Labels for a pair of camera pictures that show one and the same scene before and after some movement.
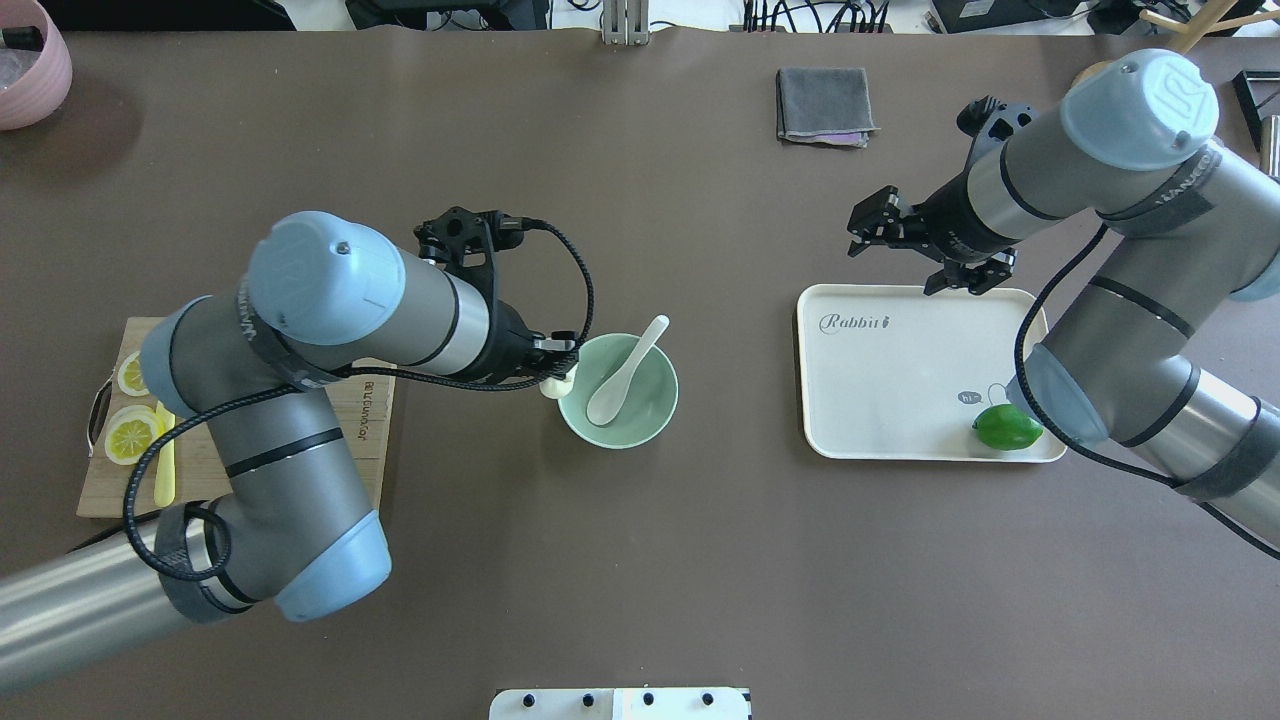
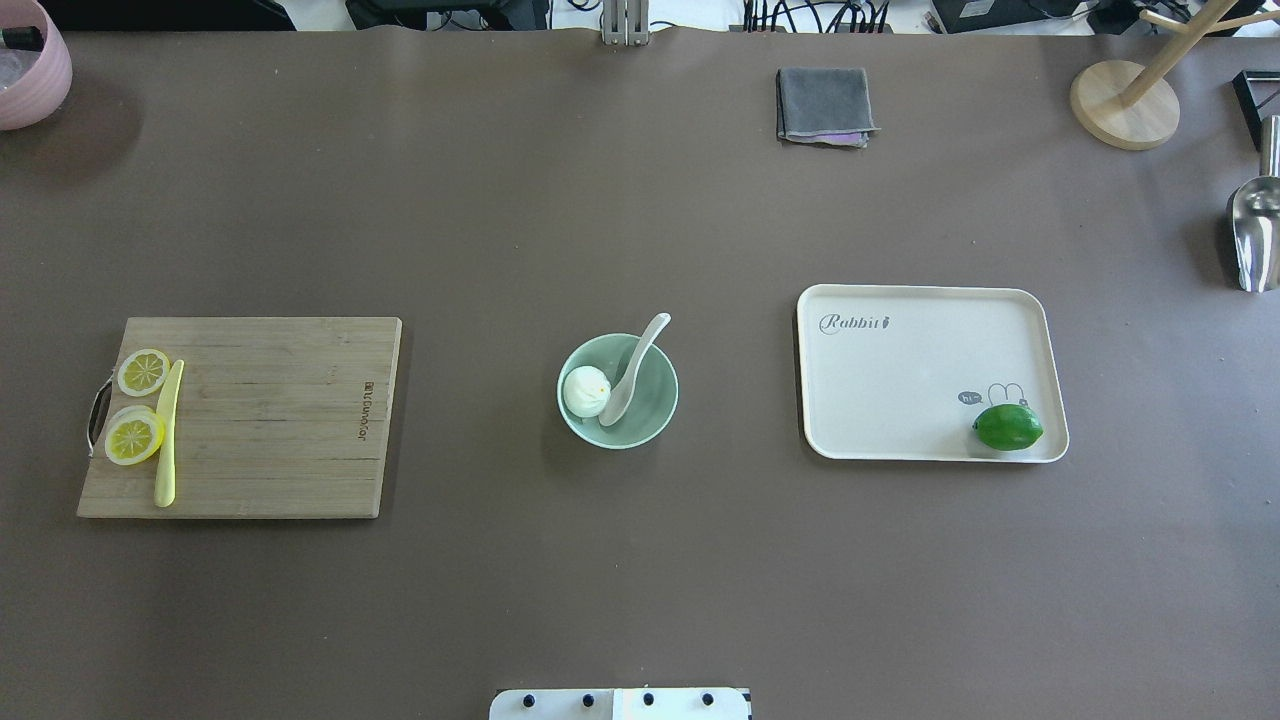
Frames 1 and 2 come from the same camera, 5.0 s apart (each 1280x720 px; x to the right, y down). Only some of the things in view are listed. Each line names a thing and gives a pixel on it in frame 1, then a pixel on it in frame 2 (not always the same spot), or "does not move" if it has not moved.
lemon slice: x=130 y=432 does not move
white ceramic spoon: x=607 y=396 does not move
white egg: x=556 y=388 -> x=586 y=391
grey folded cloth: x=824 y=104 does not move
